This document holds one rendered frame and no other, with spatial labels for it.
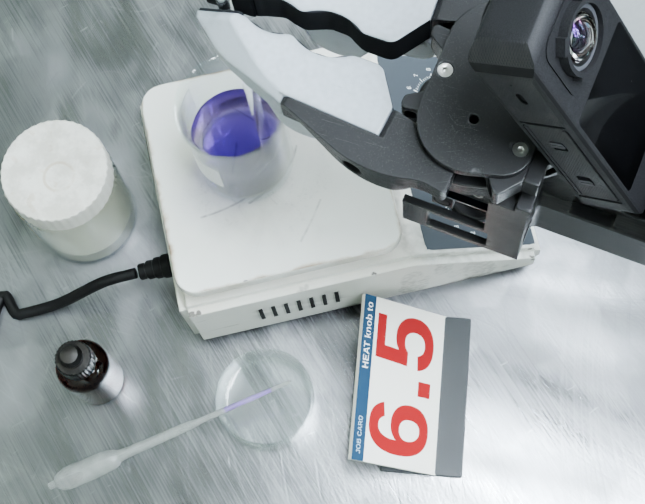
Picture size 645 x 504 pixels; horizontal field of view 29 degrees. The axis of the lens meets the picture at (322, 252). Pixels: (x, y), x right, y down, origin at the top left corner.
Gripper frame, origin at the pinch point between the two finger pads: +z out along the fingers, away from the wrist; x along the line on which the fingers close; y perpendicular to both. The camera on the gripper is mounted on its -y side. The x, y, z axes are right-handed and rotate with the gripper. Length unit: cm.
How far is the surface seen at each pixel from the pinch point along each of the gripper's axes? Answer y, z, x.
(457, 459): 25.7, -14.1, -9.7
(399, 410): 23.8, -10.3, -8.6
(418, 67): 20.7, -4.3, 9.4
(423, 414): 24.9, -11.5, -8.2
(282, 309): 22.0, -2.5, -6.2
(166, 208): 17.1, 4.3, -4.4
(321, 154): 17.2, -2.0, 1.3
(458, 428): 25.7, -13.5, -8.1
